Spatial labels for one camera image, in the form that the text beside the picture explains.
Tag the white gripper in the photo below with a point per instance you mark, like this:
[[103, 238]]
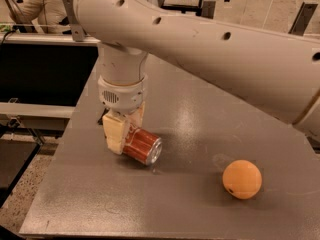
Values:
[[124, 98]]

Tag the red coke can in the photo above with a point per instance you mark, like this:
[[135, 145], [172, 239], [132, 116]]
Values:
[[142, 145]]

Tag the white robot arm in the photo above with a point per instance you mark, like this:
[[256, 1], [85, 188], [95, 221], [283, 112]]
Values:
[[277, 73]]

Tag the black snack bar wrapper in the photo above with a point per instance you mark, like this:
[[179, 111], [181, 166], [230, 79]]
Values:
[[100, 120]]

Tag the grey side shelf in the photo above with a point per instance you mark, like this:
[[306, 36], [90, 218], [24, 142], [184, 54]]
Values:
[[45, 117]]

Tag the orange fruit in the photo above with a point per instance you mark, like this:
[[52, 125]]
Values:
[[242, 179]]

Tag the seated person in beige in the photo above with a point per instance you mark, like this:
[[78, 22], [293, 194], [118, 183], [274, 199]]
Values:
[[50, 14]]

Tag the left metal rail bracket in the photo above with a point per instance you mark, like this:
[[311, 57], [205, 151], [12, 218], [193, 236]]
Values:
[[78, 34]]

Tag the metal rail bracket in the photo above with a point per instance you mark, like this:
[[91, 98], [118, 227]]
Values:
[[303, 18], [78, 34], [208, 9]]

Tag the metal horizontal rail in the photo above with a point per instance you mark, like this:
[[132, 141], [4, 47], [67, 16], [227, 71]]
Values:
[[45, 39]]

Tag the middle metal rail bracket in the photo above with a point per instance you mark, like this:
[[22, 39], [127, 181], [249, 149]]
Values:
[[208, 9]]

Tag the right metal rail bracket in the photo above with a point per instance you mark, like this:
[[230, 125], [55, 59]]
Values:
[[303, 18]]

